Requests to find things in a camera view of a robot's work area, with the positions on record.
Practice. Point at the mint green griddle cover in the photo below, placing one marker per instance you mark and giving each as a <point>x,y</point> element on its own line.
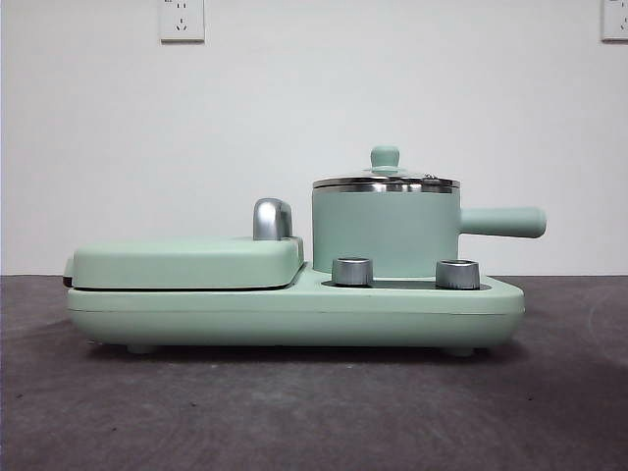
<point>172,260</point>

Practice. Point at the glass lid with green knob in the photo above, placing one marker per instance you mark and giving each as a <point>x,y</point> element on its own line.
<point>386,157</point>

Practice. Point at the mint green steamer pot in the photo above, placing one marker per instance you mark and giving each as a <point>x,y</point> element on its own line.
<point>382,230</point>

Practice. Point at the mint green breakfast machine base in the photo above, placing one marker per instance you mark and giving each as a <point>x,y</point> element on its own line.
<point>294,314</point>

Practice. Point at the silver control knob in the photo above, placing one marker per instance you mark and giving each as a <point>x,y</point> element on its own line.
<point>457,275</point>
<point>351,271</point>

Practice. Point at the white wall socket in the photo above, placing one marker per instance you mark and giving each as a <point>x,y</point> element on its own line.
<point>182,22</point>
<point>616,19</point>

